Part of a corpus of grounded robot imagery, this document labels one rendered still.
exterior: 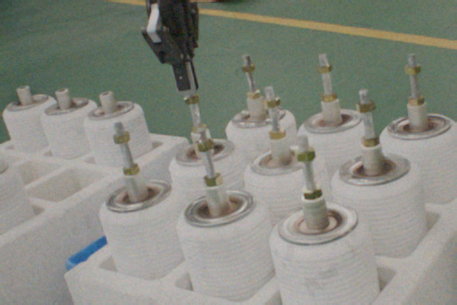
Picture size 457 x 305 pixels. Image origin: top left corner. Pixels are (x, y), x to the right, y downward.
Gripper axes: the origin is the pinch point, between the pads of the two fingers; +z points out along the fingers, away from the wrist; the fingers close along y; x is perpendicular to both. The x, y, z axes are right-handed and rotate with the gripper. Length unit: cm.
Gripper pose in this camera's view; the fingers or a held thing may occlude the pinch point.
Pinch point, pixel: (186, 77)
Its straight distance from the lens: 83.3
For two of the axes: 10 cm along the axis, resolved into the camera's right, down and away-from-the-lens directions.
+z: 1.7, 9.0, 4.1
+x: -9.7, 0.7, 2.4
